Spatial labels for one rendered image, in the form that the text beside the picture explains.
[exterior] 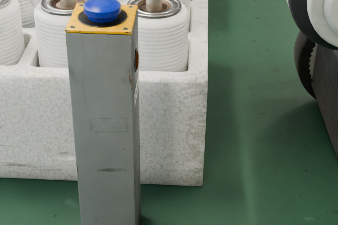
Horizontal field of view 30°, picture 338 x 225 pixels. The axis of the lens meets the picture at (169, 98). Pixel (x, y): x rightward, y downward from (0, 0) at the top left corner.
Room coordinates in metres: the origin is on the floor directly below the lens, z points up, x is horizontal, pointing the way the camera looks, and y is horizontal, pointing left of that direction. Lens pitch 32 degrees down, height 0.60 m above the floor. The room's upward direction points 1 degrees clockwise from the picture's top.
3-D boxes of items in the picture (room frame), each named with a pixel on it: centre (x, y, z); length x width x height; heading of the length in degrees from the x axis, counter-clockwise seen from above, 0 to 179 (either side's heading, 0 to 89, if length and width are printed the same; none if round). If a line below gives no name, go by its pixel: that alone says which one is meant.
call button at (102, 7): (0.62, 0.07, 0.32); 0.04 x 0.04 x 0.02
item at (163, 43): (0.79, 0.02, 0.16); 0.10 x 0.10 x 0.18
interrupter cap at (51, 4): (0.80, 0.14, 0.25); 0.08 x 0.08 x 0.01
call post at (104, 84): (0.62, 0.07, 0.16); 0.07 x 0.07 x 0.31; 87
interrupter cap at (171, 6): (0.79, 0.02, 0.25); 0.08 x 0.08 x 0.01
